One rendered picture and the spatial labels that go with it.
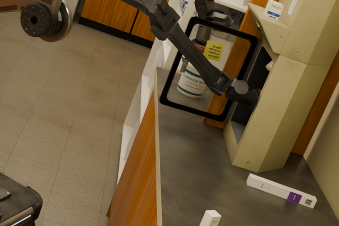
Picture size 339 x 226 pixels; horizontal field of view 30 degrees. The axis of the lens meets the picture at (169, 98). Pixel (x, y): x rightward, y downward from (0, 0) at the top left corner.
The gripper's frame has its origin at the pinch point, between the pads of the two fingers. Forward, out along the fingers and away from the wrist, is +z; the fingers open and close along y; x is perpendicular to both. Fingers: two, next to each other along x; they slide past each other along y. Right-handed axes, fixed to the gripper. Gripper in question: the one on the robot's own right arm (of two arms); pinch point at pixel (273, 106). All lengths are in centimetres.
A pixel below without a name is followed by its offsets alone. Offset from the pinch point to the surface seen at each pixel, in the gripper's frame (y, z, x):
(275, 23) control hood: -13.7, -16.5, -33.0
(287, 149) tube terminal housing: -2.2, 12.5, 14.3
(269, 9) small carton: -5.0, -18.5, -36.1
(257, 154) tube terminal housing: -13.6, -2.3, 16.6
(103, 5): 488, -76, 83
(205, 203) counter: -53, -25, 24
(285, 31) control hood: -14.0, -11.8, -31.8
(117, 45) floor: 457, -48, 114
